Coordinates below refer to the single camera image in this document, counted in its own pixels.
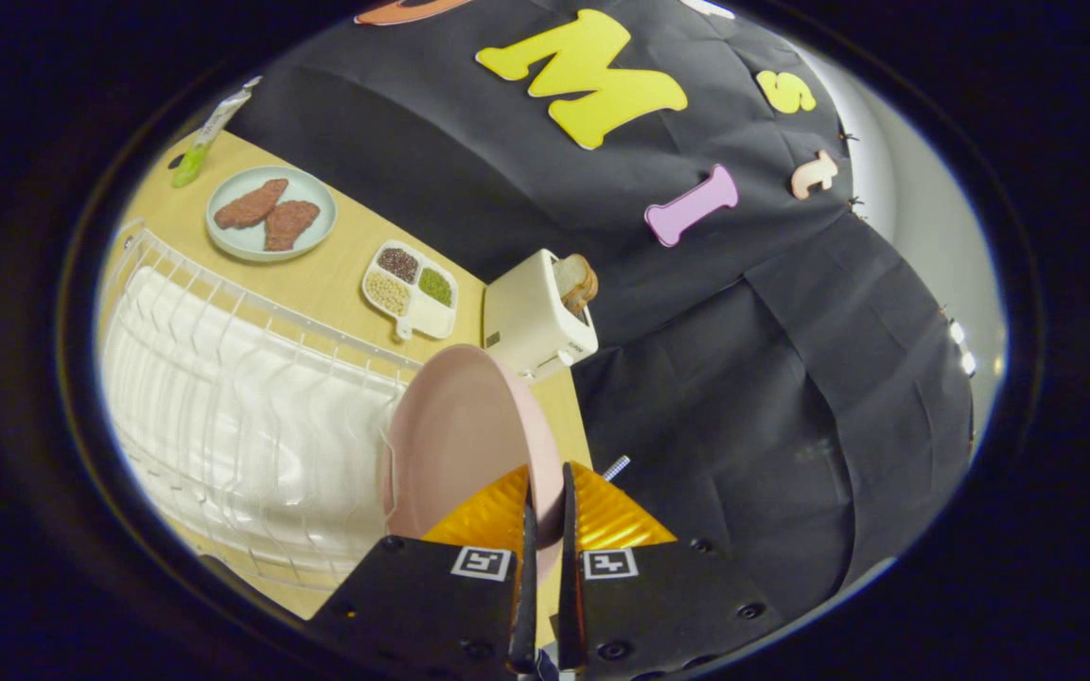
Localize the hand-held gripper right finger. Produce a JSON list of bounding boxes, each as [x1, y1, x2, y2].
[[556, 462, 784, 678]]

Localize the white wire dish rack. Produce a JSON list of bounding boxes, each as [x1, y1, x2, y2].
[[96, 219, 423, 592]]

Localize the brown meat piece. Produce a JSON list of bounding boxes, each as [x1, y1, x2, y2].
[[264, 200, 321, 253], [214, 178, 290, 231]]

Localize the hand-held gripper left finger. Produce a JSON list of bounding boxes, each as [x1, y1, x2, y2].
[[307, 463, 540, 678]]

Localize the brown bread slice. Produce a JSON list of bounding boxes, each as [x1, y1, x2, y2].
[[553, 253, 600, 316]]

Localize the pink plate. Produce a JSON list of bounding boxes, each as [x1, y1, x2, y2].
[[380, 344, 565, 587]]

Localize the light green plate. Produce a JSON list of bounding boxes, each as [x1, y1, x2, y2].
[[205, 166, 338, 263]]

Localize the green clear bottle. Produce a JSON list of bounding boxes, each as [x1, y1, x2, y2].
[[171, 78, 262, 189]]

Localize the white toaster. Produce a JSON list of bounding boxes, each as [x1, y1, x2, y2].
[[483, 249, 600, 382]]

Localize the white divided bean tray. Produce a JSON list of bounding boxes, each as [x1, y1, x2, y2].
[[361, 240, 460, 343]]

